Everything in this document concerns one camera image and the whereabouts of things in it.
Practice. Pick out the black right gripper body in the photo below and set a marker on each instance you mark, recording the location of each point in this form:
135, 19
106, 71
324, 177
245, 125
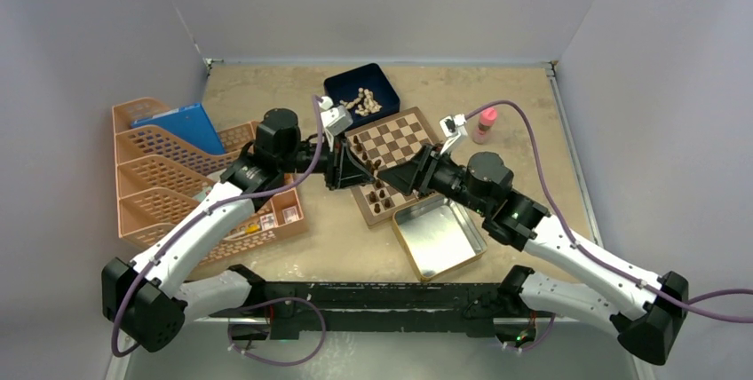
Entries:
447, 178

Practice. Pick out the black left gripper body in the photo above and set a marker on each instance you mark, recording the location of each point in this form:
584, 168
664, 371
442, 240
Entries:
326, 165

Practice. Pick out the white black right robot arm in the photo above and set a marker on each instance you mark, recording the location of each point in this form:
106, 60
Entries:
626, 301

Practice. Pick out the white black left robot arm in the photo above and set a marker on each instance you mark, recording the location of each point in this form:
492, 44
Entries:
148, 297

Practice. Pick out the dark chess pawn on board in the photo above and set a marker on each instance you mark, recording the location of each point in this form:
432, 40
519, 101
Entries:
357, 145

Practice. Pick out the wooden chess board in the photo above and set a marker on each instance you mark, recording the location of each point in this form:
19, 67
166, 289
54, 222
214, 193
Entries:
386, 143

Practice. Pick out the pile of light chess pieces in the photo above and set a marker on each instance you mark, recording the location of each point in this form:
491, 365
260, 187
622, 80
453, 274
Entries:
364, 104

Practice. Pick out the metal gold-rimmed tin tray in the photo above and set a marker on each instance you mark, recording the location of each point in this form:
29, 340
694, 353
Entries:
438, 236

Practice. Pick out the orange plastic basket tray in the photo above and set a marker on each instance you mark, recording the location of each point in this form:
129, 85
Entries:
281, 217

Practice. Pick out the pink lidded small bottle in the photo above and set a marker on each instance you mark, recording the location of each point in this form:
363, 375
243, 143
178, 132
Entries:
486, 120

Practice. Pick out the dark blue square tray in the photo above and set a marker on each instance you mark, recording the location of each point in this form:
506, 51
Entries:
344, 87

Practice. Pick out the blue folder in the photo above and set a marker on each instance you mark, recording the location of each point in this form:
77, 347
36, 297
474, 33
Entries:
190, 123

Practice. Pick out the orange plastic file organizer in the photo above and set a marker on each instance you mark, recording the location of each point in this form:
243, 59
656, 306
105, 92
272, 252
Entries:
157, 174

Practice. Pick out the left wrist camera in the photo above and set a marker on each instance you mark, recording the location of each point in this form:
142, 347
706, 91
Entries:
335, 118

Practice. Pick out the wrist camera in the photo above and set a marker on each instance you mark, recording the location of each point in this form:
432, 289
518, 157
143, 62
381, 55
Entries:
453, 127
335, 118

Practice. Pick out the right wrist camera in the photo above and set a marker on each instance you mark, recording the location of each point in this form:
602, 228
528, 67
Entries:
453, 127

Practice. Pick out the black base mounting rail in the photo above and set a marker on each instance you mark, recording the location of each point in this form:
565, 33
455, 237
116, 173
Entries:
295, 306

